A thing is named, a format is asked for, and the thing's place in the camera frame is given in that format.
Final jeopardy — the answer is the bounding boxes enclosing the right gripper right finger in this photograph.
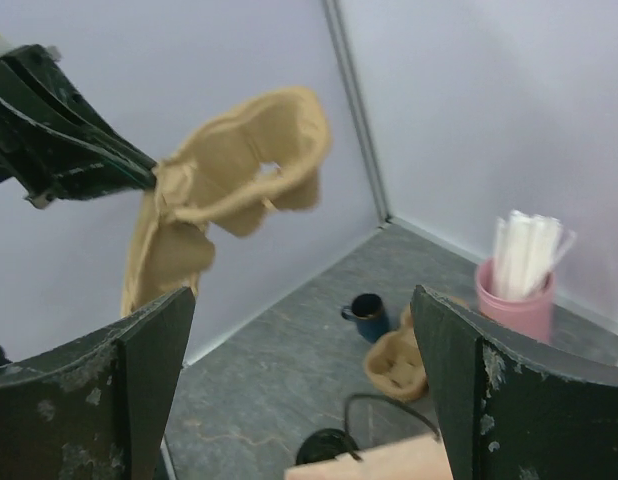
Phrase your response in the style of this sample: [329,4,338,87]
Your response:
[411,285,618,480]

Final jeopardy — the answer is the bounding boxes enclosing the cardboard cup carrier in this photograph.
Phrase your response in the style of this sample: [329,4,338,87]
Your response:
[120,86,332,316]

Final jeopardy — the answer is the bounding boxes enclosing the white wrapped straws bundle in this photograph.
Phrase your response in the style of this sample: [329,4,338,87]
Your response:
[491,210,577,301]

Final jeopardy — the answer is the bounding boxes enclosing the stack of black lids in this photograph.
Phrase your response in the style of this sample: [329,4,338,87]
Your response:
[295,428,358,466]

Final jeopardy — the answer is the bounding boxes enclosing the pink straw holder cup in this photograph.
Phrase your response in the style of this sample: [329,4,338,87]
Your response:
[475,259,556,344]

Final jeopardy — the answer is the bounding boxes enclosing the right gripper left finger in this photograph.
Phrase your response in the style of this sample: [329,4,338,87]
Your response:
[0,287,195,479]

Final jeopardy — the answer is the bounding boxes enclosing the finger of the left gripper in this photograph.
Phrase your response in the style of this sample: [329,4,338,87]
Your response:
[0,44,156,193]
[0,153,57,209]

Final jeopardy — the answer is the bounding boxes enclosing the dark blue enamel mug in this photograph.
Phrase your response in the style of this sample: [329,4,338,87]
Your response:
[341,293,391,344]

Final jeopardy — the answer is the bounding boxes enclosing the stacked cardboard cup carriers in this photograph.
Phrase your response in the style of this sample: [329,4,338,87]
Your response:
[363,304,428,403]

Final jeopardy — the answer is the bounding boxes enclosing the orange paper gift bag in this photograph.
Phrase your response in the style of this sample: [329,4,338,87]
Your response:
[284,393,453,479]

